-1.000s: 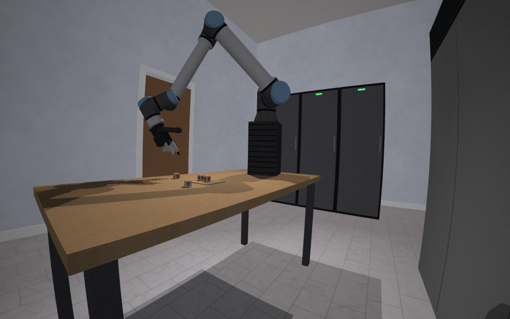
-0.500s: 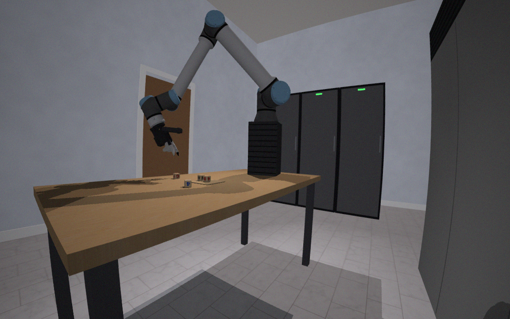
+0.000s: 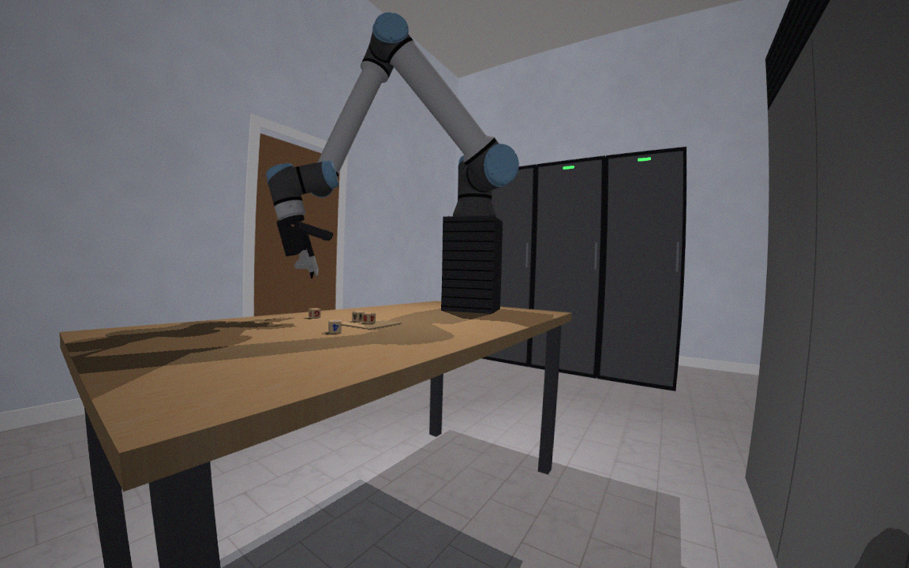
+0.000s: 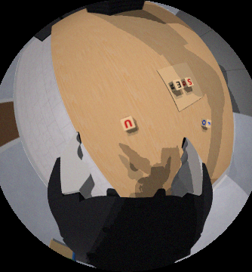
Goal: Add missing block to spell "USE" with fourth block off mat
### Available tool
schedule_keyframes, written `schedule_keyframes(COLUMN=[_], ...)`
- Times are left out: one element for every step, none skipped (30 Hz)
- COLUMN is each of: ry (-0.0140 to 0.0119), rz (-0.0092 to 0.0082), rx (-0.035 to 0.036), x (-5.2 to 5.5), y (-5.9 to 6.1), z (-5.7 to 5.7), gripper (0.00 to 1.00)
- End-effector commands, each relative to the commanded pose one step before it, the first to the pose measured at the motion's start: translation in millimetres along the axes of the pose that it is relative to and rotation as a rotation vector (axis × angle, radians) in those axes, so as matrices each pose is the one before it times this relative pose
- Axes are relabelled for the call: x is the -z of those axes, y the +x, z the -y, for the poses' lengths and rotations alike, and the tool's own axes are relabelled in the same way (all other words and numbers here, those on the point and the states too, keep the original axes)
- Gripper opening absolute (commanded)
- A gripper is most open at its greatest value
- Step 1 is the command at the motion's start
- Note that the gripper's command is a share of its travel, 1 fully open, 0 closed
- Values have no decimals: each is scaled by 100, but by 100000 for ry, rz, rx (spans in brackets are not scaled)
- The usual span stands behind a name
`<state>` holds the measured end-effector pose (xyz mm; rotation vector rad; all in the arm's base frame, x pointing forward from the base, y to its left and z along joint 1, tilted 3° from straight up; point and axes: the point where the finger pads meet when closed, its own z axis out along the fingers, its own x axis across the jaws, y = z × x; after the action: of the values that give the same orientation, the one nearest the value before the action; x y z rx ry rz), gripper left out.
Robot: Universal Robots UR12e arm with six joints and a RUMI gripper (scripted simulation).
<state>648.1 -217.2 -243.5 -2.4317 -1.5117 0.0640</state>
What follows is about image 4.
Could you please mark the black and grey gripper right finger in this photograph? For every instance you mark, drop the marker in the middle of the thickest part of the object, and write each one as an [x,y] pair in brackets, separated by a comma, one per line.
[193,183]

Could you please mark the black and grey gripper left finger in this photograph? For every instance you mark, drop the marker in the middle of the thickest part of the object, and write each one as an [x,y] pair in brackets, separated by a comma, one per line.
[70,183]

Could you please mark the beige letter block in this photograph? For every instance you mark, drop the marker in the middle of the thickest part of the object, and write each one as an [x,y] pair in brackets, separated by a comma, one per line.
[127,123]
[176,85]
[206,123]
[187,82]

